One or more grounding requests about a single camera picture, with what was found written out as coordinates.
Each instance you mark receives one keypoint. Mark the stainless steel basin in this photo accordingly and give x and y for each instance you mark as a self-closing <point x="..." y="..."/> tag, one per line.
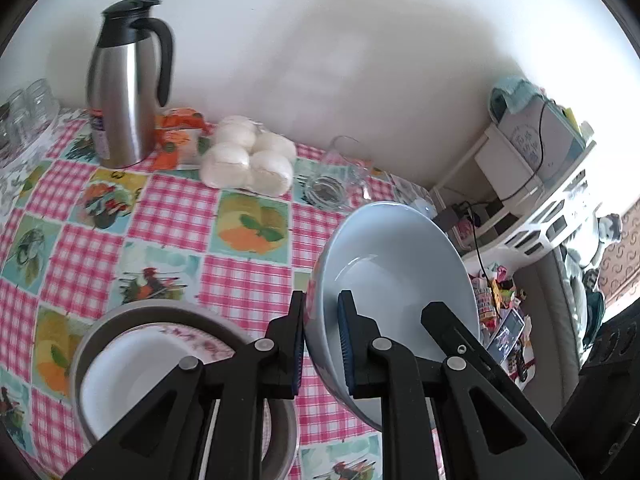
<point x="85" y="355"/>

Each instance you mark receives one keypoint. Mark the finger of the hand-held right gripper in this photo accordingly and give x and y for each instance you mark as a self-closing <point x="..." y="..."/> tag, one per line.
<point x="450" y="330"/>

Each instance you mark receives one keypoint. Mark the stainless steel thermos jug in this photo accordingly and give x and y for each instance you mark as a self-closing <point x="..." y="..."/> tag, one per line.
<point x="122" y="95"/>

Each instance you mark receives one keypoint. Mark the black charger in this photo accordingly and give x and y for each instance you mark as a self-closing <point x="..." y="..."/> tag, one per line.
<point x="450" y="217"/>

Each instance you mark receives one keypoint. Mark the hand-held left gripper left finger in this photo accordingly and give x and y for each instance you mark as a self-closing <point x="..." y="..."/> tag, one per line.
<point x="299" y="345"/>

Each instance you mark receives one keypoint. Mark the colourful snack packets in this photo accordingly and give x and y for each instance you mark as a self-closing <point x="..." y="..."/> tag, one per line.
<point x="492" y="290"/>

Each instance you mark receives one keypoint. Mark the bag of white buns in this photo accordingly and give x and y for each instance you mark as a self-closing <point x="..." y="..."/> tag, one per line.
<point x="250" y="160"/>

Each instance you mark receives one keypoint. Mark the white shelf with devices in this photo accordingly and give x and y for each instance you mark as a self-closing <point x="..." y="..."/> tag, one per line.
<point x="550" y="215"/>

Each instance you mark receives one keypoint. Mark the grey white plush toy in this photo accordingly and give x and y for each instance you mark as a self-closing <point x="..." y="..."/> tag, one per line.
<point x="609" y="227"/>

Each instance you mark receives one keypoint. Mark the orange snack packet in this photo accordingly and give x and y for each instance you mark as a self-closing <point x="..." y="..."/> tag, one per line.
<point x="177" y="137"/>

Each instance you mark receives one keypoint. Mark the white shelf rack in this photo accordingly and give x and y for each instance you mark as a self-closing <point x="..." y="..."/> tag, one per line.
<point x="465" y="170"/>

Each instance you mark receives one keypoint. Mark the smartphone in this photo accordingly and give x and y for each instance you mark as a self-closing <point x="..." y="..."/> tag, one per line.
<point x="506" y="337"/>

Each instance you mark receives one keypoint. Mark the clear glass mug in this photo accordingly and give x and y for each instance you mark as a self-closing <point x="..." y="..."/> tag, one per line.
<point x="335" y="180"/>

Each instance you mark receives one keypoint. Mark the pink floral round plate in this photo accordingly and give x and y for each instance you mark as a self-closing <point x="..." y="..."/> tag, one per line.
<point x="130" y="385"/>

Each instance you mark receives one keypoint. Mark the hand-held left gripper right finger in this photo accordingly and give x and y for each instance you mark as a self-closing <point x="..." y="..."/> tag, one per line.
<point x="346" y="345"/>

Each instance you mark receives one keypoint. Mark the white printed box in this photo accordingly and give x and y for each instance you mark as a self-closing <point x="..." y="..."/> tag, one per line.
<point x="525" y="145"/>

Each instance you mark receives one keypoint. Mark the teal cloth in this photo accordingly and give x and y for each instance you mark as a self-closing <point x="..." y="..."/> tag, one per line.
<point x="515" y="95"/>

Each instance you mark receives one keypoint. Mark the light blue bowl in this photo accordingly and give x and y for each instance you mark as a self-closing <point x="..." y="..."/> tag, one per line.
<point x="400" y="265"/>

